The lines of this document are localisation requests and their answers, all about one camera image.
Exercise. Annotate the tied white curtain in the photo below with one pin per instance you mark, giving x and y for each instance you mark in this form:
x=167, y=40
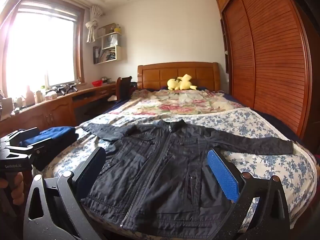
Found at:
x=92, y=25

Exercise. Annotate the pale bottle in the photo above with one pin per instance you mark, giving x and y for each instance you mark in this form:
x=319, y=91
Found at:
x=29, y=96

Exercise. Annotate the wooden chair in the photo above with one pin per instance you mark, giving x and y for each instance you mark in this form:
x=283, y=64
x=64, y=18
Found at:
x=123, y=87

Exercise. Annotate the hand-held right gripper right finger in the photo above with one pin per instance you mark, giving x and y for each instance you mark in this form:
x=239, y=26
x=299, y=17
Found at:
x=222, y=175

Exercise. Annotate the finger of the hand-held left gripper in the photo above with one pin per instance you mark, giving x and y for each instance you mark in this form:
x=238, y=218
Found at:
x=22, y=134
x=32, y=149

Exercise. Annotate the person's left hand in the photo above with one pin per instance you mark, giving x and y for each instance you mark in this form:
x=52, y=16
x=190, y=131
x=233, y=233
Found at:
x=18, y=187

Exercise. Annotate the pink floral quilt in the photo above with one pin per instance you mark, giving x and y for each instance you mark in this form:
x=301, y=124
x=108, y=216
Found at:
x=175, y=102

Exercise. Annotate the wooden bed headboard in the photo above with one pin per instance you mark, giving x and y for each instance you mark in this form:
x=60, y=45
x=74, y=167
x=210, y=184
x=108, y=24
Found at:
x=155, y=76

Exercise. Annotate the wooden louvered wardrobe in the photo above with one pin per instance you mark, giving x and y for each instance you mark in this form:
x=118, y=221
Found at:
x=270, y=55

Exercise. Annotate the blue floral bed sheet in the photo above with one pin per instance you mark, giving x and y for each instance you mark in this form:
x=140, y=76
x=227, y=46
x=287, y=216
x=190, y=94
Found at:
x=262, y=130

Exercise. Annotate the dark folded garment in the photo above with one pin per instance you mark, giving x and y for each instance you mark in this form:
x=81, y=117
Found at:
x=55, y=152

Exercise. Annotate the wooden desk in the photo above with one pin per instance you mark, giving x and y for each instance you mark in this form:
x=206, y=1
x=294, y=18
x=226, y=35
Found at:
x=50, y=112

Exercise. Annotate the black jacket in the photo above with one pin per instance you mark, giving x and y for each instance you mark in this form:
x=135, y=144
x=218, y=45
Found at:
x=162, y=170

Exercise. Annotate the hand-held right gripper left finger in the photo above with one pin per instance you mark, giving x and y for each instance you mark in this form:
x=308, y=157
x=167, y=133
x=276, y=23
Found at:
x=91, y=171

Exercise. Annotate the black clutter on desk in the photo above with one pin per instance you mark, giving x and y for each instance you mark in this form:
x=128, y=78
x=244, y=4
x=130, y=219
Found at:
x=63, y=89

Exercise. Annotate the window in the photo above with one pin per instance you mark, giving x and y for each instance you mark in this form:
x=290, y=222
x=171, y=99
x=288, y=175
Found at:
x=40, y=47

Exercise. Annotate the white wall shelf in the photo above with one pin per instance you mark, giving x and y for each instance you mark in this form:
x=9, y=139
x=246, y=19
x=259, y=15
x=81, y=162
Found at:
x=110, y=47

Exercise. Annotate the yellow plush toy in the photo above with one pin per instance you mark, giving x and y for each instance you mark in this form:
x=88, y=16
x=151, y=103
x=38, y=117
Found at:
x=181, y=82

